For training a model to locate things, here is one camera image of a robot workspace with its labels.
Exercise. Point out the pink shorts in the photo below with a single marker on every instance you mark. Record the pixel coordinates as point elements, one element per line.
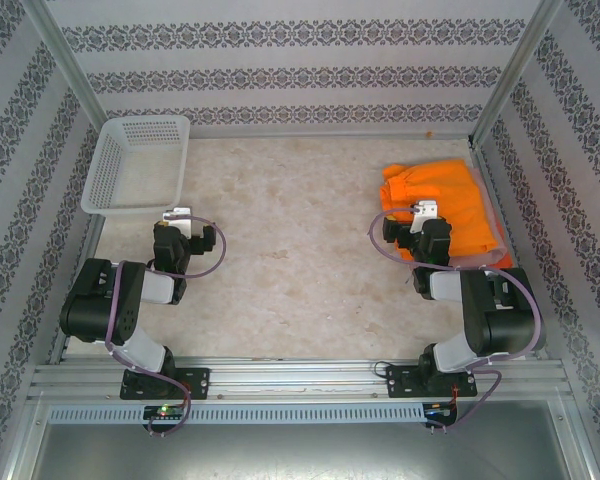
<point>475,261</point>

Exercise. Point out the orange shorts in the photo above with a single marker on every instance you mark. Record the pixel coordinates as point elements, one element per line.
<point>455,190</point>

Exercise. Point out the red-orange shorts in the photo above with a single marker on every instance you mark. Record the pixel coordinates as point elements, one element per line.
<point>505,257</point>

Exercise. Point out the white plastic basket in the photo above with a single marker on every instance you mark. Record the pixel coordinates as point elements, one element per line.
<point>110,170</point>

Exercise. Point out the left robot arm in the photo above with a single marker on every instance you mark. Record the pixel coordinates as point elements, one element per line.
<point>95,300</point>

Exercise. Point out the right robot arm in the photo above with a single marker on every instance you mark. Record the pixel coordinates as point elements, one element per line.
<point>505,320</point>

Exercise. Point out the circuit board with green light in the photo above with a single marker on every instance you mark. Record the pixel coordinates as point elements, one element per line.
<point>165,411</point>

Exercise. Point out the small dark circuit board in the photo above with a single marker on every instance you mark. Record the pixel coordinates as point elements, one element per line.
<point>440,411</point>

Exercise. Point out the steel sheet tray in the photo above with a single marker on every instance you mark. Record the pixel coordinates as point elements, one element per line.
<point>300,455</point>

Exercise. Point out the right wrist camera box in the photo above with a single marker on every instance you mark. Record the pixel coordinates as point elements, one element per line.
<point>425,212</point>

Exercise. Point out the aluminium wall-foot rail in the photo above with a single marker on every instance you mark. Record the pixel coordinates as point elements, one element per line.
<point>330,132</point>

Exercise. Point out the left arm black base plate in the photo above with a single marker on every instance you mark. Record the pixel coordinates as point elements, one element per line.
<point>200,382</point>

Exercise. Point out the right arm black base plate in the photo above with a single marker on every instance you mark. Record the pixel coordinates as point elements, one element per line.
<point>395,382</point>

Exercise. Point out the long aluminium mounting rail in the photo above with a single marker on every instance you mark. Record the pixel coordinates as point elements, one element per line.
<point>300,375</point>

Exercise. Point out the aluminium corner post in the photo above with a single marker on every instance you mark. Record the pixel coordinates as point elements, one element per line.
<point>65,55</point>
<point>520,65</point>

